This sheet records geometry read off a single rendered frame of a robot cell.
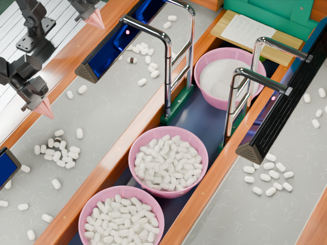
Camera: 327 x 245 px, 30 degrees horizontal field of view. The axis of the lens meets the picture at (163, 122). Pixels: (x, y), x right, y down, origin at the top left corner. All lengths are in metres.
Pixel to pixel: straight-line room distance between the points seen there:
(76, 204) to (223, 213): 0.47
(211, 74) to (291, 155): 0.45
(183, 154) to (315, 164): 0.45
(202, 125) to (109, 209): 0.50
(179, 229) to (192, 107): 0.56
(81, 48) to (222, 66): 0.54
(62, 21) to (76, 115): 0.57
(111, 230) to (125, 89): 0.57
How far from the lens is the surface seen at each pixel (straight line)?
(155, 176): 2.05
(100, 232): 1.94
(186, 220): 1.93
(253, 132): 1.71
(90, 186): 2.00
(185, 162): 2.07
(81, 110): 2.21
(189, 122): 2.24
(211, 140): 2.20
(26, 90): 2.06
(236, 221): 1.97
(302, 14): 2.37
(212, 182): 2.00
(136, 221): 1.96
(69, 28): 2.59
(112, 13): 2.50
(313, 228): 1.97
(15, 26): 2.64
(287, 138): 2.17
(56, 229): 1.94
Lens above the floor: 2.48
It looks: 54 degrees down
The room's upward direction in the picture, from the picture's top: straight up
